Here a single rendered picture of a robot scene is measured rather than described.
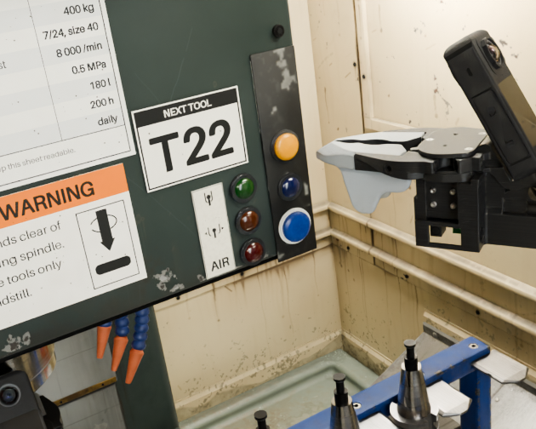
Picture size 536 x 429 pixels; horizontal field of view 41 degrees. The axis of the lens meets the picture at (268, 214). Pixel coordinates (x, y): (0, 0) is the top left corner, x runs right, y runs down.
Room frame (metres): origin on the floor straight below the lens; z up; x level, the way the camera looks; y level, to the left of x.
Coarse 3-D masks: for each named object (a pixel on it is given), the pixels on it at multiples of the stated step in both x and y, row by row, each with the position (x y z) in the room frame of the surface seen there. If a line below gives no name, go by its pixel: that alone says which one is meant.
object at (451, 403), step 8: (432, 384) 0.83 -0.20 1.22; (440, 384) 0.83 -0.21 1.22; (432, 392) 0.81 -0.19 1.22; (440, 392) 0.81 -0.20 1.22; (448, 392) 0.81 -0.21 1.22; (456, 392) 0.80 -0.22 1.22; (440, 400) 0.79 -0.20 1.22; (448, 400) 0.79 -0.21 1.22; (456, 400) 0.79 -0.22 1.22; (464, 400) 0.78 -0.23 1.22; (440, 408) 0.78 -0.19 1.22; (448, 408) 0.77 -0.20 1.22; (456, 408) 0.77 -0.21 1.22; (464, 408) 0.77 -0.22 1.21; (448, 416) 0.76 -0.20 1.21
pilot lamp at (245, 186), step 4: (240, 180) 0.61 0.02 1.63; (244, 180) 0.61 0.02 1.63; (248, 180) 0.61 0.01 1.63; (240, 184) 0.61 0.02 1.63; (244, 184) 0.61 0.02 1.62; (248, 184) 0.61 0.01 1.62; (252, 184) 0.61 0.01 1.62; (236, 188) 0.60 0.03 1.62; (240, 188) 0.60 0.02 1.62; (244, 188) 0.61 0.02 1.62; (248, 188) 0.61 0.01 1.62; (252, 188) 0.61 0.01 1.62; (236, 192) 0.60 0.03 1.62; (240, 192) 0.60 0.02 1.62; (244, 192) 0.61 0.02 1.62; (248, 192) 0.61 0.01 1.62; (252, 192) 0.61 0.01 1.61; (240, 196) 0.60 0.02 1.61; (244, 196) 0.61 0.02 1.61; (248, 196) 0.61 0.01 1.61
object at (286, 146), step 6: (282, 138) 0.63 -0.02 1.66; (288, 138) 0.63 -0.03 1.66; (294, 138) 0.63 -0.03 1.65; (276, 144) 0.62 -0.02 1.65; (282, 144) 0.62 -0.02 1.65; (288, 144) 0.63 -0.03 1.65; (294, 144) 0.63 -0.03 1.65; (276, 150) 0.62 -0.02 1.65; (282, 150) 0.62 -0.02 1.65; (288, 150) 0.63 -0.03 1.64; (294, 150) 0.63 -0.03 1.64; (282, 156) 0.62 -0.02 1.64; (288, 156) 0.63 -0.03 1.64
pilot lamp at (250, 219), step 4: (248, 212) 0.61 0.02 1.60; (252, 212) 0.61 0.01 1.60; (244, 216) 0.61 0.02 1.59; (248, 216) 0.61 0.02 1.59; (252, 216) 0.61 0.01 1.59; (256, 216) 0.61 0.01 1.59; (240, 220) 0.60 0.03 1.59; (244, 220) 0.60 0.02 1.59; (248, 220) 0.61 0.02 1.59; (252, 220) 0.61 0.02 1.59; (256, 220) 0.61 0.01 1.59; (240, 224) 0.60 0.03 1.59; (244, 224) 0.60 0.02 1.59; (248, 224) 0.61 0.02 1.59; (252, 224) 0.61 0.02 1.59; (256, 224) 0.61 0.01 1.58; (244, 228) 0.60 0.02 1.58; (248, 228) 0.61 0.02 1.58; (252, 228) 0.61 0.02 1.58
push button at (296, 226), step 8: (288, 216) 0.63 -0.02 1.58; (296, 216) 0.63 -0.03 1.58; (304, 216) 0.63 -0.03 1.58; (288, 224) 0.62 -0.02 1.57; (296, 224) 0.63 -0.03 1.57; (304, 224) 0.63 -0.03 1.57; (288, 232) 0.62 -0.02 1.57; (296, 232) 0.62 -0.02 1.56; (304, 232) 0.63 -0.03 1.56; (296, 240) 0.63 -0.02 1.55
